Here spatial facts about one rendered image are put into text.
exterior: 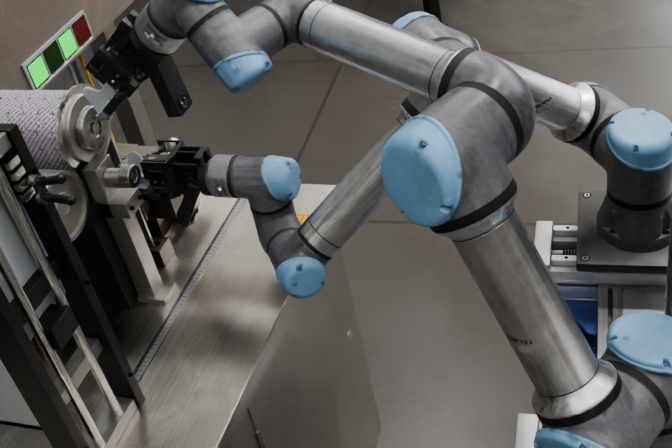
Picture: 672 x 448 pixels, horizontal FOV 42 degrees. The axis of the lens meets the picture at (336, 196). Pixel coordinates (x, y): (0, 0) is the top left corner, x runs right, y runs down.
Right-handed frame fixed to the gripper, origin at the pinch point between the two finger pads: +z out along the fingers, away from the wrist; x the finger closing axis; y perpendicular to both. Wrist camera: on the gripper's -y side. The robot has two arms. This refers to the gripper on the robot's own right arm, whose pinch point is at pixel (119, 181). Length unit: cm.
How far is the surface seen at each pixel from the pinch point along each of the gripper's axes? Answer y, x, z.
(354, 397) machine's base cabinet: -73, -14, -29
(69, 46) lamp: 8.7, -36.0, 29.3
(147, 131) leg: -40, -74, 46
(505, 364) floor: -109, -60, -56
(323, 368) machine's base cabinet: -51, -3, -29
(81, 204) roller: 5.8, 14.0, -2.3
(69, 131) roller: 18.5, 11.0, -3.4
